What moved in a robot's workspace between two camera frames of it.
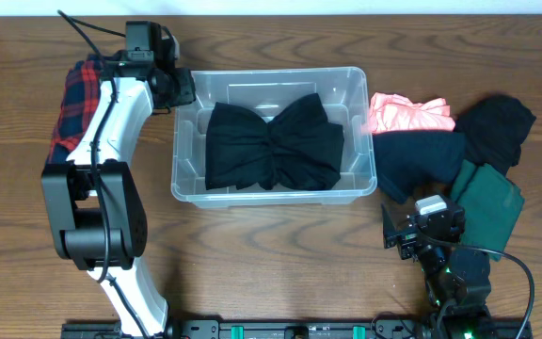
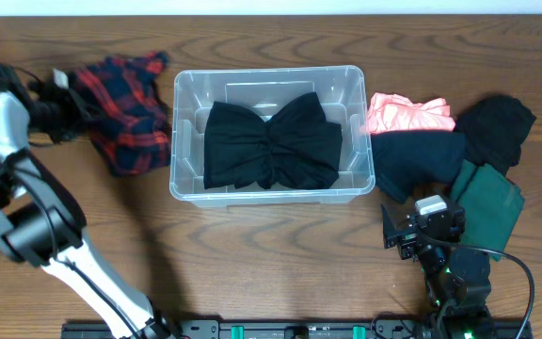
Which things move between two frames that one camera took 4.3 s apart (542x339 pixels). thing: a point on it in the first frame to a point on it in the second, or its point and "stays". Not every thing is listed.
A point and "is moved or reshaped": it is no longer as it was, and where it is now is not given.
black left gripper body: x=174 y=86 to x=56 y=115
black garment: x=495 y=127 stays
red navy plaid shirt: x=77 y=108 is moved or reshaped
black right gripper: x=408 y=237 stays
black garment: x=298 y=151 stays
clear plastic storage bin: x=274 y=138 stays
